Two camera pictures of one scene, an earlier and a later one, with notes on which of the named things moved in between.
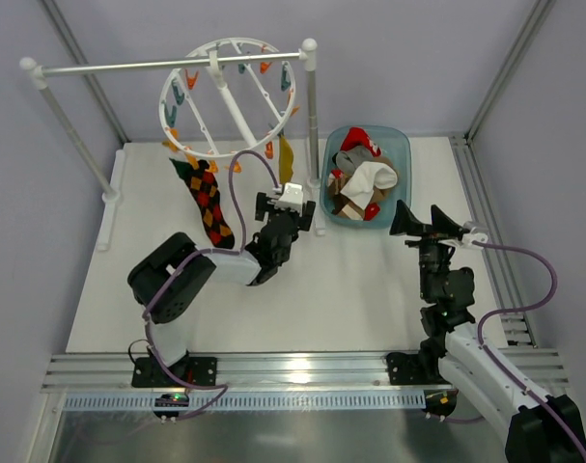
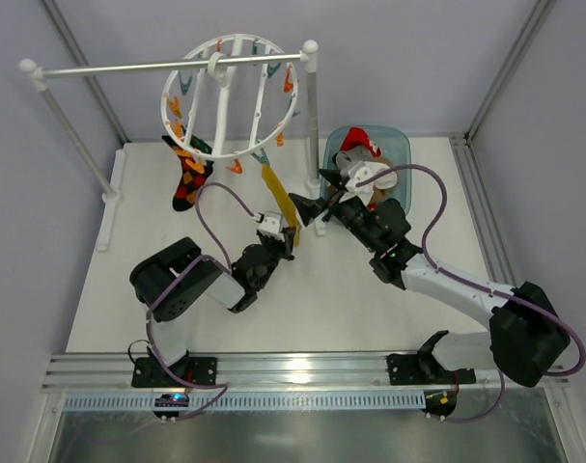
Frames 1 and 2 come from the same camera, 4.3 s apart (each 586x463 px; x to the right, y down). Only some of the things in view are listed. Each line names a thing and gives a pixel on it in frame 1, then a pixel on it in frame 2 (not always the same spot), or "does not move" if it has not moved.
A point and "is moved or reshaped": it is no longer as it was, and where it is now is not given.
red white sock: [356, 136] does not move
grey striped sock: [348, 160] does not move
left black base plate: [148, 372] does not move
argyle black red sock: [204, 185] to [191, 179]
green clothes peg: [170, 117] to [184, 87]
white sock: [367, 176] does not move
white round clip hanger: [234, 154] is moved or reshaped
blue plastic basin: [395, 144] does not move
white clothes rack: [111, 196] does not move
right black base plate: [414, 369] does not move
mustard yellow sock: [286, 159] is moved or reshaped
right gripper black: [428, 242] to [335, 205]
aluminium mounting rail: [271, 370] does not move
